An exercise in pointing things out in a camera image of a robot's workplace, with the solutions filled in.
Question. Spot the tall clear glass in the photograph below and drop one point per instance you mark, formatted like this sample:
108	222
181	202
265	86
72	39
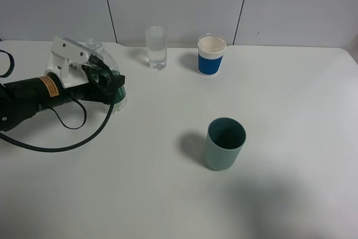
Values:
155	37

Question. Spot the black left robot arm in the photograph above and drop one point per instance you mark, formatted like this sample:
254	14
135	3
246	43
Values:
23	99

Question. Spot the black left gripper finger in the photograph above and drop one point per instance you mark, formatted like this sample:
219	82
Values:
114	83

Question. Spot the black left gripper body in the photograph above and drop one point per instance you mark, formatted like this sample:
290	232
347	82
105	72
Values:
99	87

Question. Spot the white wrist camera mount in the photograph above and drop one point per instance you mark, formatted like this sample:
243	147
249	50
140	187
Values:
66	59

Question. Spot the teal green cup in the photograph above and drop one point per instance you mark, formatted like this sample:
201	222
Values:
224	141

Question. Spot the blue and white paper cup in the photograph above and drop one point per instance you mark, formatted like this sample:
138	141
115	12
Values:
211	48

